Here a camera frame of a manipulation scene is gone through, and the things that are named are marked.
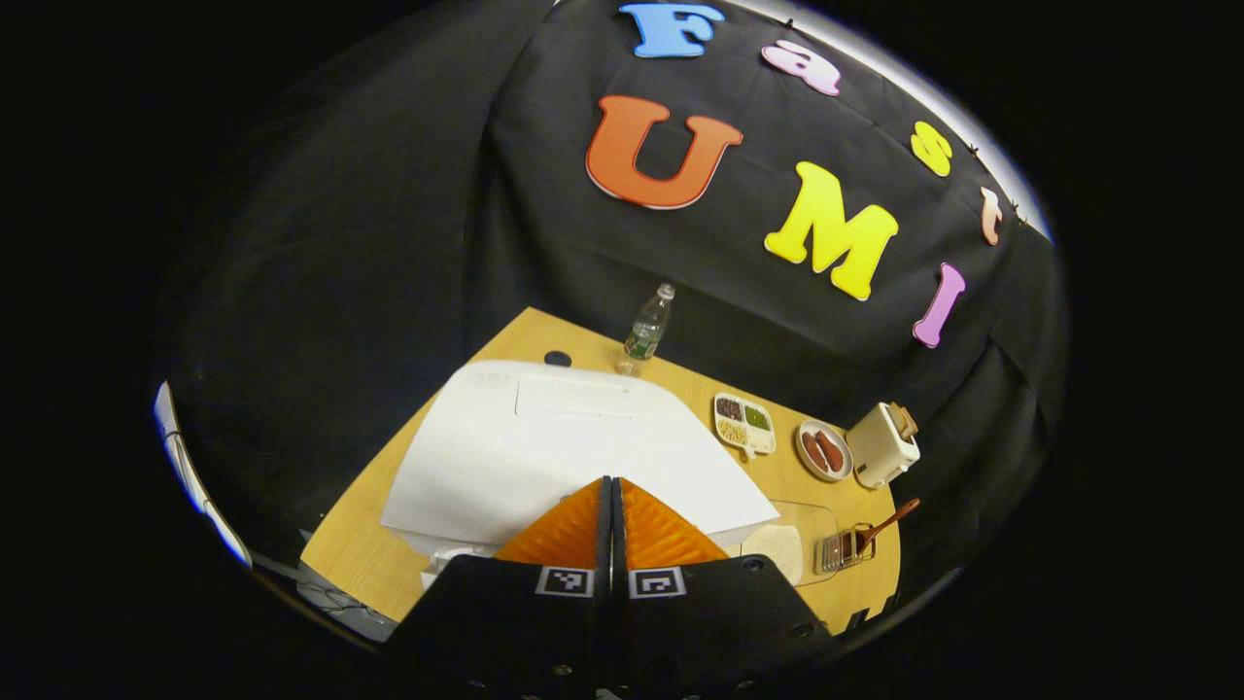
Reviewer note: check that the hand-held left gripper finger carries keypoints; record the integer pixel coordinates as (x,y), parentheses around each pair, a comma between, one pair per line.
(604,622)
(622,622)

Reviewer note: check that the brown sausage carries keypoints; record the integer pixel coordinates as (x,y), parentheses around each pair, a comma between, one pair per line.
(831,449)
(814,452)

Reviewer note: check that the black table grommet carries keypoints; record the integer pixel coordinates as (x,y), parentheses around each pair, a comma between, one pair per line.
(558,359)

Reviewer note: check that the black backdrop cloth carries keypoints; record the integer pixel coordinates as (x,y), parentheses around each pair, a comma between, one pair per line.
(389,243)

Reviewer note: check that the white toaster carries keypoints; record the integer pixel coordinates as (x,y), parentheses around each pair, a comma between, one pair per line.
(875,452)

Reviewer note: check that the brown wooden spoon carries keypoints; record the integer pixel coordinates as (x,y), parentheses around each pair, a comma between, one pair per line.
(889,520)

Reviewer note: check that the white round plate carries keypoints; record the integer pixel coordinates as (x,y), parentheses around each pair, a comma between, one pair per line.
(802,457)

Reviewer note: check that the white divided grain dish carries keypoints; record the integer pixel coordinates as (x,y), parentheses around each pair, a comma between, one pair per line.
(743,423)

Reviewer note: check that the white side desk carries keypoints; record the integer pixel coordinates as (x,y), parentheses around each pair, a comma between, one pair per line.
(190,476)

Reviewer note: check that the clear water bottle green label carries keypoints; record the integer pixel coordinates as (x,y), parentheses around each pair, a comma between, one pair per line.
(646,331)

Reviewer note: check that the toast slice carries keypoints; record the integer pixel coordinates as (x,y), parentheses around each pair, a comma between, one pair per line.
(904,420)

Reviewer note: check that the white rice cooker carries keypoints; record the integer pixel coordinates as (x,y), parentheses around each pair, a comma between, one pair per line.
(544,447)

